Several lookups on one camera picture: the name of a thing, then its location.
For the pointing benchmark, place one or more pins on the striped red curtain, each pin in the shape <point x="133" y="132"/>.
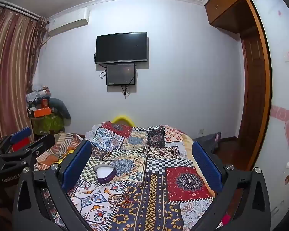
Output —
<point x="12" y="72"/>

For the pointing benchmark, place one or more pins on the white paper roll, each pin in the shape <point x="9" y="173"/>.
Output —
<point x="39" y="93"/>

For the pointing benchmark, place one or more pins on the colourful patchwork blanket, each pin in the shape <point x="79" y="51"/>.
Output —
<point x="159" y="173"/>

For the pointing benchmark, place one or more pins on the pink heart wall sticker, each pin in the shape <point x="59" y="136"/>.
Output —
<point x="287" y="122"/>

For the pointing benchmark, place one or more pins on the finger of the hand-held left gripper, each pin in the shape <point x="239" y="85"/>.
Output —
<point x="42" y="144"/>
<point x="20" y="134"/>

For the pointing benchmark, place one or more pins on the white wall socket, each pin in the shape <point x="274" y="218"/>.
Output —
<point x="201" y="131"/>

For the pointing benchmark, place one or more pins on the white air conditioner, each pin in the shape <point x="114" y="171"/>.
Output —
<point x="67" y="22"/>

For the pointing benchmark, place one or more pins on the curtain rail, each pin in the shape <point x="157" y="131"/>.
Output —
<point x="21" y="9"/>

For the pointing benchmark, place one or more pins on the black wall television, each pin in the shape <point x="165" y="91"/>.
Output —
<point x="121" y="48"/>

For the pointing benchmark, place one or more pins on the yellow plastic object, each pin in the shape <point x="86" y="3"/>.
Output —
<point x="121" y="119"/>

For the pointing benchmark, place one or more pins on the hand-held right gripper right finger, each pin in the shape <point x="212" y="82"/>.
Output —
<point x="207" y="166"/>

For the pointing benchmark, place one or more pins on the small black monitor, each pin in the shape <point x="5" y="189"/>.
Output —
<point x="121" y="74"/>

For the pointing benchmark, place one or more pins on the red box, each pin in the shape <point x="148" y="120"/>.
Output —
<point x="20" y="144"/>

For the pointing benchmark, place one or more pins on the white appliance with stickers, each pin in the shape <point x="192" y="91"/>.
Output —
<point x="287" y="185"/>

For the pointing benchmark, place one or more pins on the wooden overhead cabinet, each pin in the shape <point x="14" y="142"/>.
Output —
<point x="231" y="4"/>

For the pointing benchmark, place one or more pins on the purple heart-shaped tin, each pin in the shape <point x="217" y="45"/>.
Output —
<point x="106" y="176"/>

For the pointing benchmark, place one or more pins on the dark grey bag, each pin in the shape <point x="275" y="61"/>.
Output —
<point x="60" y="108"/>

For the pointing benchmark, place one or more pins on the striped patterned bedsheet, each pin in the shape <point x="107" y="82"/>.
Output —
<point x="62" y="142"/>

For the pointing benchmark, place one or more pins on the long orange box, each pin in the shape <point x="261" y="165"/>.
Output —
<point x="39" y="112"/>

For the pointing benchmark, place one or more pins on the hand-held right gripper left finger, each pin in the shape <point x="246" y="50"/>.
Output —
<point x="78" y="163"/>

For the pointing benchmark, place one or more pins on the wooden door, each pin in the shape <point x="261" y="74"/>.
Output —
<point x="252" y="101"/>

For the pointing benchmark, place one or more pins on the small orange box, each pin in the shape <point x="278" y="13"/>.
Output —
<point x="45" y="103"/>

